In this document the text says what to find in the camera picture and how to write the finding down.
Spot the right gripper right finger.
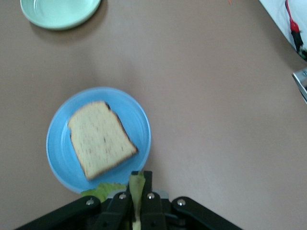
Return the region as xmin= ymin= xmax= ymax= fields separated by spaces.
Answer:
xmin=141 ymin=170 xmax=243 ymax=230

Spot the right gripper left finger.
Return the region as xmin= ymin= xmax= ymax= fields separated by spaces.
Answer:
xmin=14 ymin=188 xmax=132 ymax=230

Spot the green lettuce leaf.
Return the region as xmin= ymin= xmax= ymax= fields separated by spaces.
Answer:
xmin=81 ymin=170 xmax=147 ymax=230

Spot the toasted bread slice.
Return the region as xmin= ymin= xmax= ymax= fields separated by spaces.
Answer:
xmin=67 ymin=100 xmax=139 ymax=181

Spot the blue plate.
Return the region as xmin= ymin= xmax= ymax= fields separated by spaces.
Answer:
xmin=46 ymin=86 xmax=152 ymax=194

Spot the mint green plate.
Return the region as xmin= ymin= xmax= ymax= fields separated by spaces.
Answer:
xmin=20 ymin=0 xmax=102 ymax=31

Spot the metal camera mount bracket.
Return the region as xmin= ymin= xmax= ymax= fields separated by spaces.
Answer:
xmin=292 ymin=67 xmax=307 ymax=104

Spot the red clip lead wire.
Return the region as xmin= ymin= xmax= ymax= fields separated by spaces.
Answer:
xmin=284 ymin=0 xmax=304 ymax=50

